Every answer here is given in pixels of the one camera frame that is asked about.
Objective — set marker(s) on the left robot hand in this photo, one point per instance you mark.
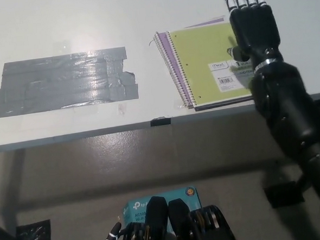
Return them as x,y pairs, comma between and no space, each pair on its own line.
112,234

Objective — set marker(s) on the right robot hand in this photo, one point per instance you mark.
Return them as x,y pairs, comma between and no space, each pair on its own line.
255,27

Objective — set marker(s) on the green spiral notebook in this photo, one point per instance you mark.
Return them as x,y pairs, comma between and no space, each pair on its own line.
199,49

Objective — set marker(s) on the purple spiral notebook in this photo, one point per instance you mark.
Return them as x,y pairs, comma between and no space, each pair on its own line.
174,62

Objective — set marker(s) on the black robot torso blocks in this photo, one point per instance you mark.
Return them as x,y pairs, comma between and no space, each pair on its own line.
180,227

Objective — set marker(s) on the teal router box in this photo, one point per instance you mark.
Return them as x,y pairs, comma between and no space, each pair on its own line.
181,196

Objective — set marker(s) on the black floor tape patch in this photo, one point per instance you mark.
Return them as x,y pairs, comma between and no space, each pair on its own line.
278,197
33,230

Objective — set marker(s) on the small black tape strip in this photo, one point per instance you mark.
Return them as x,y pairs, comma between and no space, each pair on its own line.
160,122

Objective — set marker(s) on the clear tape piece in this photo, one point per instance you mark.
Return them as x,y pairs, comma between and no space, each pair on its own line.
122,109

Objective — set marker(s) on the grey duct tape patch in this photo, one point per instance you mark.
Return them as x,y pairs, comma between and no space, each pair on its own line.
65,82

